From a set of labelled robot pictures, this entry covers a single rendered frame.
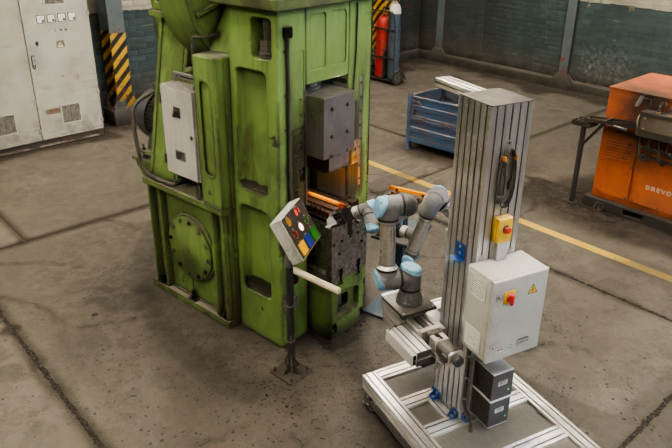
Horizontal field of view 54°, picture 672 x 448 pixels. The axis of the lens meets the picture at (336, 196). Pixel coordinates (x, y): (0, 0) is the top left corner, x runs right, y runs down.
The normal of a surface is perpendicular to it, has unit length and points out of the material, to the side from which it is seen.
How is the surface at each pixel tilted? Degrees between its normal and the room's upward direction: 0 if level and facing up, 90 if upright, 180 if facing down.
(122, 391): 0
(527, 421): 0
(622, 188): 90
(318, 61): 90
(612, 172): 90
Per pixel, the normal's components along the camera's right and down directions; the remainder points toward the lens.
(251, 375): 0.01, -0.91
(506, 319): 0.45, 0.37
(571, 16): -0.74, 0.26
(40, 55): 0.68, 0.30
